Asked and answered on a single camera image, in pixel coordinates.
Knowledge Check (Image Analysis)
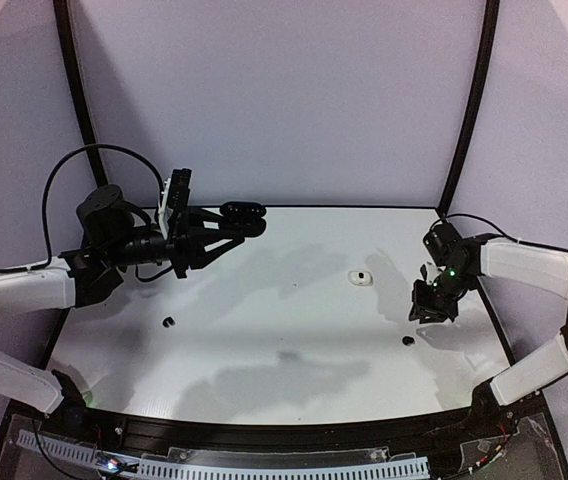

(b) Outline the black earbud charging case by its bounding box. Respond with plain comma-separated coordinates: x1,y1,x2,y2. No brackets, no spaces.
219,201,267,238

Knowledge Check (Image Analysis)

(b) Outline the white earbud charging case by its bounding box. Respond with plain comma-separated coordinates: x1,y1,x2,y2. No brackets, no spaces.
348,270,374,287

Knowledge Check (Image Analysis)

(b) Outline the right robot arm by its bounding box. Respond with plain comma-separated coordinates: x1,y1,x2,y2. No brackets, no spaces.
409,220,568,411

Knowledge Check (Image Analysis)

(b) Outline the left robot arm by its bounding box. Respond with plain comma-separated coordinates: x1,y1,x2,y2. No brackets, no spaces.
0,184,266,415

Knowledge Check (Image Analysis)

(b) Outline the black earbud left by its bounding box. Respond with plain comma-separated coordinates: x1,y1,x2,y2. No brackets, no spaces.
162,317,175,328

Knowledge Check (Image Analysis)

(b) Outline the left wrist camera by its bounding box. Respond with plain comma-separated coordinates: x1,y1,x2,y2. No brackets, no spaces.
161,168,192,212

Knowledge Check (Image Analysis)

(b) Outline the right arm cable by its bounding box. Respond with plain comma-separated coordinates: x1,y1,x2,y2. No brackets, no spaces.
436,212,568,256

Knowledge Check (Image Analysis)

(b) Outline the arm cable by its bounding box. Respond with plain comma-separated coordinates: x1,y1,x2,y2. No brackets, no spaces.
0,143,170,281
436,212,568,256

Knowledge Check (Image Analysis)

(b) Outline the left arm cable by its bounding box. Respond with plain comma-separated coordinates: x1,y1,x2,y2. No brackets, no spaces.
0,143,170,281

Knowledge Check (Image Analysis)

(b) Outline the white slotted cable duct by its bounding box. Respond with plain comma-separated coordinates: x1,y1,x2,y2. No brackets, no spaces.
11,429,431,480

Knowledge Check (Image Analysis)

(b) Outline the black front frame rail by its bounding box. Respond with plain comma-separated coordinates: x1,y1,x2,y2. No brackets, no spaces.
86,409,480,453

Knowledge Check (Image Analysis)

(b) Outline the left black frame post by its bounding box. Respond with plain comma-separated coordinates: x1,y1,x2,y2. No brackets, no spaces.
52,0,110,186

